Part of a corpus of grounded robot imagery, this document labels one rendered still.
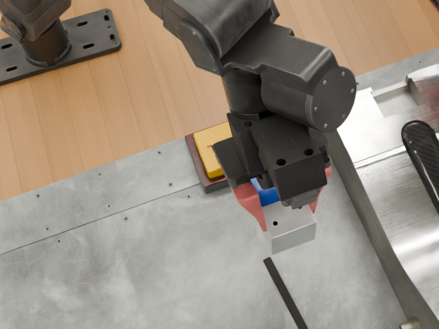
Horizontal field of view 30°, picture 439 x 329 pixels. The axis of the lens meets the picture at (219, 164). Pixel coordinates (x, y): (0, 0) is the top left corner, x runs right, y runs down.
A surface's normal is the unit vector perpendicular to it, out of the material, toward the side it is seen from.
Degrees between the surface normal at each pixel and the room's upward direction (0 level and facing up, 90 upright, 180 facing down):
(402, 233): 1
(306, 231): 92
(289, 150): 27
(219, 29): 52
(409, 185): 3
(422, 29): 0
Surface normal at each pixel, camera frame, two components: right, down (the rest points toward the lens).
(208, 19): 0.27, -0.14
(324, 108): 0.66, 0.32
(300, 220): -0.07, -0.41
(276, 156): -0.22, -0.77
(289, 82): -0.64, 0.71
